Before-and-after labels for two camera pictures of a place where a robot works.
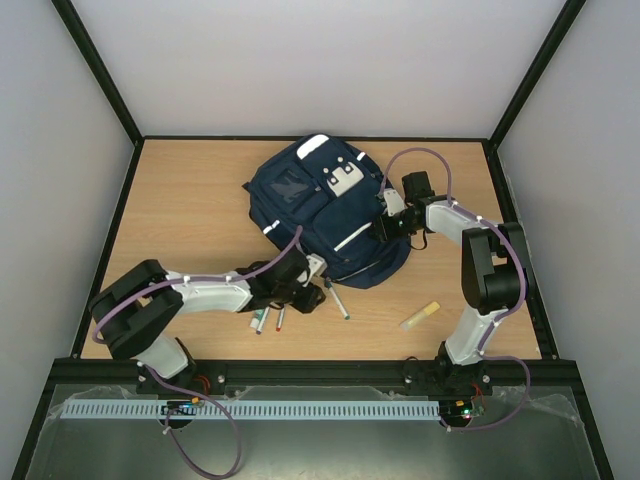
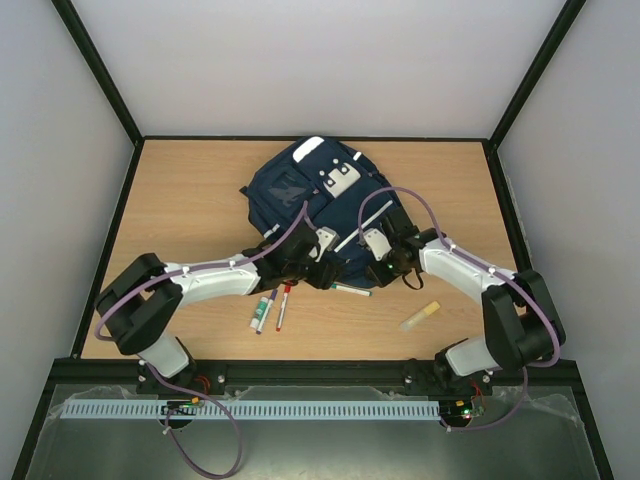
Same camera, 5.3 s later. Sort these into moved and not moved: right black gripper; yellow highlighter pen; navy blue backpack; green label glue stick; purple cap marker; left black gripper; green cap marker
Moved: left black gripper; green cap marker; right black gripper
Not moved: navy blue backpack; yellow highlighter pen; green label glue stick; purple cap marker
